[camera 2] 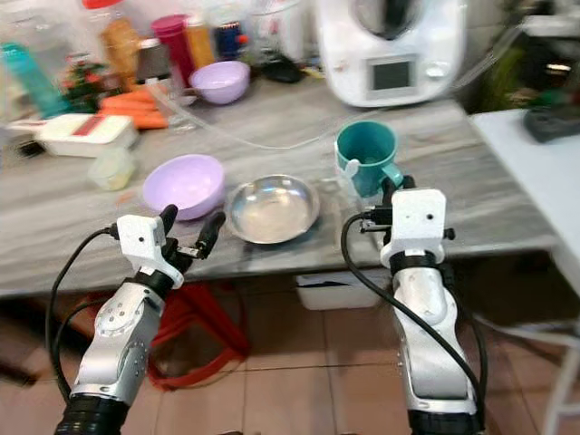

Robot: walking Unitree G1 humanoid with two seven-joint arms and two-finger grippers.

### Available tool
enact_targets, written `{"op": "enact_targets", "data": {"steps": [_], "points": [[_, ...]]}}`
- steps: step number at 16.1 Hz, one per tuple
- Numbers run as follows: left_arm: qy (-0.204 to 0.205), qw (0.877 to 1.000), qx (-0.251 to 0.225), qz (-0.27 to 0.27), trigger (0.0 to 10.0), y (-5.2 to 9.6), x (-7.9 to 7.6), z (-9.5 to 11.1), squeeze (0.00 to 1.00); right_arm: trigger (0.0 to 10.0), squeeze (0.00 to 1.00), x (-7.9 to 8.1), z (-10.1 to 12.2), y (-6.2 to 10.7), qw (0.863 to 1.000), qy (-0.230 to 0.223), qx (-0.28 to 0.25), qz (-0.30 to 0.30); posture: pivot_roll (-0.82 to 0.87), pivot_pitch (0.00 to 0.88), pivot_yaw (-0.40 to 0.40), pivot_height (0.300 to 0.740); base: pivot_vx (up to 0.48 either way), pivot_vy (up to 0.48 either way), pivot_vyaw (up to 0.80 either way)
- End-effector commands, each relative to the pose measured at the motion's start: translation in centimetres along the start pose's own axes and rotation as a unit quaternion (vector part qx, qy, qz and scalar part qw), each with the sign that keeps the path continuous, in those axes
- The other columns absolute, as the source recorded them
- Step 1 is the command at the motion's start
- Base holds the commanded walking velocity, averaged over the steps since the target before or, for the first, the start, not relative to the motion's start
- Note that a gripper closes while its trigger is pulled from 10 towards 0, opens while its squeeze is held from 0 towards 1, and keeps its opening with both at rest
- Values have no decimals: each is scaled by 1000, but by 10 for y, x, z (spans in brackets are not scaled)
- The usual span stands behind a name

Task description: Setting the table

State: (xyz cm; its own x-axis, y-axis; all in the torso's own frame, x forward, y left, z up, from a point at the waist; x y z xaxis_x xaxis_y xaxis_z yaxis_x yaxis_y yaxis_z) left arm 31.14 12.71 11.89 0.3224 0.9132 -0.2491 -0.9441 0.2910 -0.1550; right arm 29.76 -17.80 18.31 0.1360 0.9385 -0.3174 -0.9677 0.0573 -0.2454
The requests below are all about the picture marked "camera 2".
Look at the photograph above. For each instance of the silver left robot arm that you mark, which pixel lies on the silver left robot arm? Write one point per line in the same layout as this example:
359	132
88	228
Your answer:
118	331

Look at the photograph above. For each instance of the small black object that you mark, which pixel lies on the small black object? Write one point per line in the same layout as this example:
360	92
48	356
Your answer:
281	67

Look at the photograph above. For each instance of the green plant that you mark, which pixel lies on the green plant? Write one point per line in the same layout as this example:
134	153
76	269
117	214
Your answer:
503	82

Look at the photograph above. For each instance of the black box on side table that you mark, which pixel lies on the black box on side table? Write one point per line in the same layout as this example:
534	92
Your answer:
553	123

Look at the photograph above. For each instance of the clear plastic tube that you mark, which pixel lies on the clear plastic tube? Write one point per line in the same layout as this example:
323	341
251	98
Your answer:
240	138

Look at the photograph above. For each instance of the orange carrot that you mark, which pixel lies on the orange carrot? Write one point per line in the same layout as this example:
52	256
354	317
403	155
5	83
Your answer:
143	119
127	101

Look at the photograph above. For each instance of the small pale green container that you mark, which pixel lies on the small pale green container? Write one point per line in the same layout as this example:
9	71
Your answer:
112	169

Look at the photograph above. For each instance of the white plastic bin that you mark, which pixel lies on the white plastic bin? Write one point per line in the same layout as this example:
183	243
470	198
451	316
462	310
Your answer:
340	290

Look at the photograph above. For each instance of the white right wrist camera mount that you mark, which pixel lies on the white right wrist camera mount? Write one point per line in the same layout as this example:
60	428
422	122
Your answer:
417	217

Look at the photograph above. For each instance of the small purple bowl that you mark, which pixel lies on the small purple bowl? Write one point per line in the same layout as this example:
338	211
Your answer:
220	82

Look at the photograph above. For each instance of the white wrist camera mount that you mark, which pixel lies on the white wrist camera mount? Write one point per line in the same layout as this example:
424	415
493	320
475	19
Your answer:
417	217
140	237

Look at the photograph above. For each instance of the teal water bottle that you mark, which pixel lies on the teal water bottle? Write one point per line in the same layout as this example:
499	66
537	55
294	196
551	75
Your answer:
34	80

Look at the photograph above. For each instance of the white plastic tag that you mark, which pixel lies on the white plastic tag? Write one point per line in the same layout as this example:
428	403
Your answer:
348	170

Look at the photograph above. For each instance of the white kitchen machine with display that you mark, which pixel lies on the white kitchen machine with display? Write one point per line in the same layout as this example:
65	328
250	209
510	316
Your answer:
391	54

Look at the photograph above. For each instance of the white side table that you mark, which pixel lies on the white side table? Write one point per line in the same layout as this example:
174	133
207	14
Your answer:
539	190

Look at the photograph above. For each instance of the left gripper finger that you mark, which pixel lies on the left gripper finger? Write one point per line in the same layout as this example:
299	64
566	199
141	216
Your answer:
211	232
169	217

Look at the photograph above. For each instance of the large light purple bowl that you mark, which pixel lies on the large light purple bowl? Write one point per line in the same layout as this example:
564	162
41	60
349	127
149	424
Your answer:
183	184

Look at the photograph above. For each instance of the red-lidded jar with orange contents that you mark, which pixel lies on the red-lidded jar with orange contents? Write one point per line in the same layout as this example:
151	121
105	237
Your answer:
120	47

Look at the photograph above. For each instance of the stainless steel bowl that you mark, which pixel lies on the stainless steel bowl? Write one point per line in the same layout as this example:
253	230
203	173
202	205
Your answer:
272	208

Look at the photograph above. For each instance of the red stool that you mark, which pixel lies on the red stool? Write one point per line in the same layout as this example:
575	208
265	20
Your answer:
217	326

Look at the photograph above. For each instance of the magenta tumbler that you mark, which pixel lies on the magenta tumbler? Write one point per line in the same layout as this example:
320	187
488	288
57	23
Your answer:
172	45

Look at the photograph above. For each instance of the teal plastic cup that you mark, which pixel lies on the teal plastic cup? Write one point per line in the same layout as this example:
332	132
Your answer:
367	147

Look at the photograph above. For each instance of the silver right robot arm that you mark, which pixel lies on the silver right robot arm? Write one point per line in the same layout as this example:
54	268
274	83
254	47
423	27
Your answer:
426	335

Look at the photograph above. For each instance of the white box with red label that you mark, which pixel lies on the white box with red label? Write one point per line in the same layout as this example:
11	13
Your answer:
86	134

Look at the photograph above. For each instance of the orange bottle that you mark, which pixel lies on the orange bottle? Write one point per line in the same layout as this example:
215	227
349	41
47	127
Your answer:
200	43

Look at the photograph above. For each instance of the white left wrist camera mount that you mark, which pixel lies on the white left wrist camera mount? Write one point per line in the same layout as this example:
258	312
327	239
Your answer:
140	237

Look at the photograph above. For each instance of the dark blue jar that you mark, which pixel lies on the dark blue jar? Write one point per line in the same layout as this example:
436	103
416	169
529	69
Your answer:
227	42

